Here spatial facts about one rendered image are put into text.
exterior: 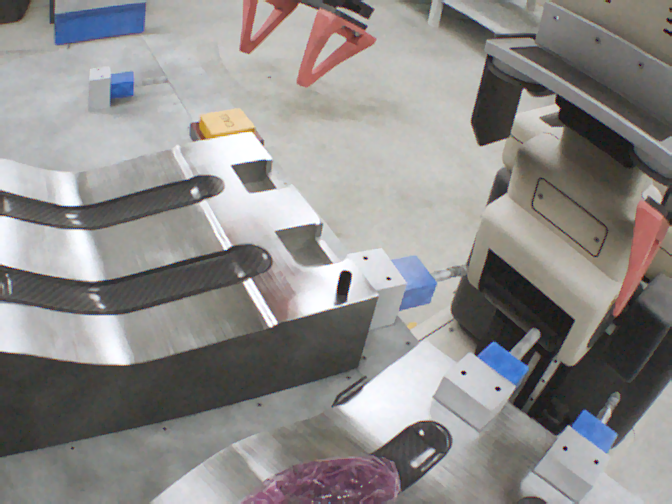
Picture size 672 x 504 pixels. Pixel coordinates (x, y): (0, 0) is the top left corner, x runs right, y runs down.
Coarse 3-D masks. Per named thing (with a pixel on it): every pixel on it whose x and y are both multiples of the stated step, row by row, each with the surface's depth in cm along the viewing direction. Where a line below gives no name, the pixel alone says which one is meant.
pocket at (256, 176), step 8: (256, 160) 60; (264, 160) 61; (272, 160) 61; (232, 168) 60; (240, 168) 60; (248, 168) 61; (256, 168) 61; (264, 168) 62; (240, 176) 61; (248, 176) 61; (256, 176) 62; (264, 176) 62; (272, 176) 61; (248, 184) 62; (256, 184) 62; (264, 184) 62; (272, 184) 61; (280, 184) 60; (248, 192) 61; (256, 192) 61
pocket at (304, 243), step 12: (288, 228) 53; (300, 228) 54; (312, 228) 54; (288, 240) 54; (300, 240) 55; (312, 240) 55; (288, 252) 55; (300, 252) 55; (312, 252) 55; (324, 252) 54; (300, 264) 54; (312, 264) 54; (324, 264) 54
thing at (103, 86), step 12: (96, 72) 82; (108, 72) 82; (132, 72) 85; (96, 84) 80; (108, 84) 81; (120, 84) 82; (132, 84) 83; (144, 84) 86; (96, 96) 82; (108, 96) 83; (120, 96) 84; (96, 108) 83
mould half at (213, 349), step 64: (64, 192) 52; (128, 192) 54; (0, 256) 39; (64, 256) 45; (128, 256) 48; (192, 256) 49; (0, 320) 35; (64, 320) 39; (128, 320) 43; (192, 320) 44; (256, 320) 45; (320, 320) 47; (0, 384) 34; (64, 384) 37; (128, 384) 41; (192, 384) 44; (256, 384) 48; (0, 448) 38
